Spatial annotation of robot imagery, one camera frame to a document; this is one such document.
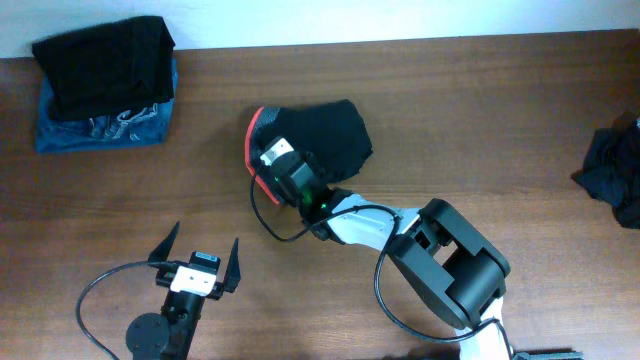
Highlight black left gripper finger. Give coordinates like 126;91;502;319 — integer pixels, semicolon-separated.
223;238;241;293
148;222;180;262

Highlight black leggings red waistband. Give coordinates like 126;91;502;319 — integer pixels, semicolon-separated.
244;99;373;205

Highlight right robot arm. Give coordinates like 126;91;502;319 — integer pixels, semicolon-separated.
260;148;583;359

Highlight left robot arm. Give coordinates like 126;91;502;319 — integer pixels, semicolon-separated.
125;224;241;360

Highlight folded blue jeans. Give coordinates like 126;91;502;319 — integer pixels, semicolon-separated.
35;77;174;154

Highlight folded black garment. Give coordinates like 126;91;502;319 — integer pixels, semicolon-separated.
32;16;175;121

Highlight dark crumpled garment pile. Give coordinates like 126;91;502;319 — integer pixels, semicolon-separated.
571;118;639;230

